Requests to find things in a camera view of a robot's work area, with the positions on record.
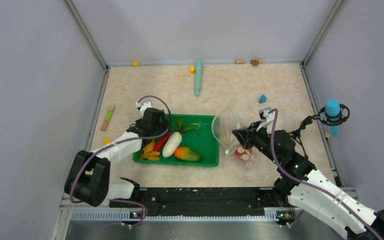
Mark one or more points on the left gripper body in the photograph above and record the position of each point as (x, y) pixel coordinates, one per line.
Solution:
(161, 126)

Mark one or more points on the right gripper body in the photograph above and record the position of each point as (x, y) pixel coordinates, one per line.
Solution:
(260, 139)

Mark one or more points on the red tomato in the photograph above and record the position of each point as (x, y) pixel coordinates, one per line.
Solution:
(243, 154)

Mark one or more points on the clear dotted zip bag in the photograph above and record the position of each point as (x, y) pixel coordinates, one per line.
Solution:
(224, 122)

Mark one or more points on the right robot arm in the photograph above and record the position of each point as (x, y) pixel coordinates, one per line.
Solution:
(302, 185)

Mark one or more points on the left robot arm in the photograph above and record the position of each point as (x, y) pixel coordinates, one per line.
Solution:
(89, 180)

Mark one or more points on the light green lego brick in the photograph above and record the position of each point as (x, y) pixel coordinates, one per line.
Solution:
(223, 138)

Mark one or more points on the red chili pepper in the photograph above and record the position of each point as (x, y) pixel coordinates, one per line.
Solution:
(159, 145)

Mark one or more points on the green plastic tray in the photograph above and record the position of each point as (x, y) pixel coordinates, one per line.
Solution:
(201, 141)

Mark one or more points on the blue plastic piece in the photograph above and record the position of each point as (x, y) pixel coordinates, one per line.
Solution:
(262, 99)

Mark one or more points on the orange green mango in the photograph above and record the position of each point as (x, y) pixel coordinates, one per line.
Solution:
(186, 154)

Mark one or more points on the wooden green block stick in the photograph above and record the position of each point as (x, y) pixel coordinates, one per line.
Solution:
(107, 118)

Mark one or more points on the yellow lego brick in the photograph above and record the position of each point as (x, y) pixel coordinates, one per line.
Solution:
(106, 141)

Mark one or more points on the yellow cube near pen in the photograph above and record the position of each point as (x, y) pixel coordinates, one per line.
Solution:
(192, 70)

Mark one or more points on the brown wooden piece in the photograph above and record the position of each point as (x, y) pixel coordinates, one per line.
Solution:
(254, 62)

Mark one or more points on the wooden cork cylinder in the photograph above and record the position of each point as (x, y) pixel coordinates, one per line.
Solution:
(240, 61)

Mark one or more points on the mint green marker pen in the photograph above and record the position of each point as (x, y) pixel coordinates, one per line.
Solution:
(198, 76)

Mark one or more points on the blue microphone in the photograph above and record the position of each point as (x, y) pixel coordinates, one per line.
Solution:
(333, 109)

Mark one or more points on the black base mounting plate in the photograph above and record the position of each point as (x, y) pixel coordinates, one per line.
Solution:
(209, 201)

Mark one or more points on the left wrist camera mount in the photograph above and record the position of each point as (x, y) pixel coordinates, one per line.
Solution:
(142, 106)

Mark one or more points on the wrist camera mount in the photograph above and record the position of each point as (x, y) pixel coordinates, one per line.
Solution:
(267, 117)
(142, 106)

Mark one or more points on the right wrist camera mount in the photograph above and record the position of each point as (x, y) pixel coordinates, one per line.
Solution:
(267, 117)

